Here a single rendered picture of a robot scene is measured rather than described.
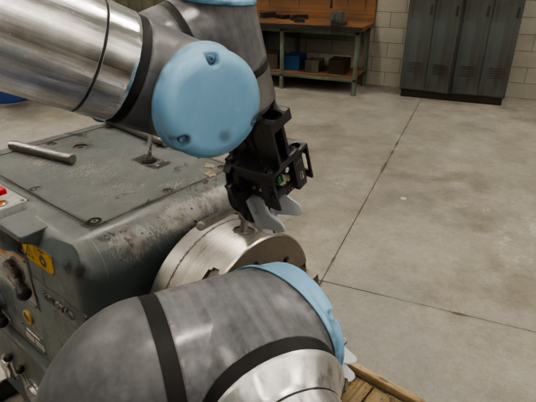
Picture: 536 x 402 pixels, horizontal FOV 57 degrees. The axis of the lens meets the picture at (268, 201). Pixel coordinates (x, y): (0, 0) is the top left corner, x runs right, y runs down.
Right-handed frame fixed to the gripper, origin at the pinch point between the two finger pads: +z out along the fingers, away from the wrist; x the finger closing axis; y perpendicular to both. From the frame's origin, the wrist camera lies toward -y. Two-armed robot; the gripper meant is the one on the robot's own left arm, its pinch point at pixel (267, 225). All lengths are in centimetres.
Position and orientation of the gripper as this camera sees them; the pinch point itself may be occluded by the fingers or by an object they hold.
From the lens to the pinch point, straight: 69.1
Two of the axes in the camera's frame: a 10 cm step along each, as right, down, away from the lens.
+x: 6.1, -6.1, 5.0
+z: 2.1, 7.4, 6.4
